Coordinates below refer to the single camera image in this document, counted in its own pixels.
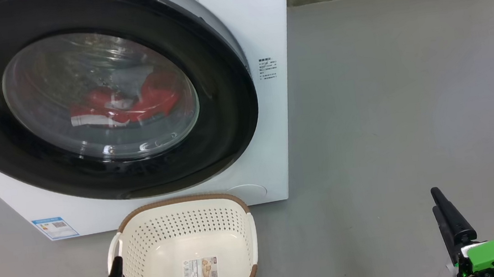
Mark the red and white garment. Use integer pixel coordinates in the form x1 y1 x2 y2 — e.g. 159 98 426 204
67 68 184 133

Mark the black round glass washer door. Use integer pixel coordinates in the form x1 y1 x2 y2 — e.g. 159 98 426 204
0 0 267 213

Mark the cream perforated basket brown rim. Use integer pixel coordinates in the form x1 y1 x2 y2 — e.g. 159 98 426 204
101 189 262 277

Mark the white front-load washing machine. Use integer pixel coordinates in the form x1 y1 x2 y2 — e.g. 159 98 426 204
0 0 313 246

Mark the blue energy label sticker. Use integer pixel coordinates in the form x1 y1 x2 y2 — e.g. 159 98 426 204
32 215 80 242

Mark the white product label sticker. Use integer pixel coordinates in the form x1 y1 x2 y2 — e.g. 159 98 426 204
182 256 220 277

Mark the round white filter cover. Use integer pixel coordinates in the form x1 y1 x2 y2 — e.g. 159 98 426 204
226 183 268 203

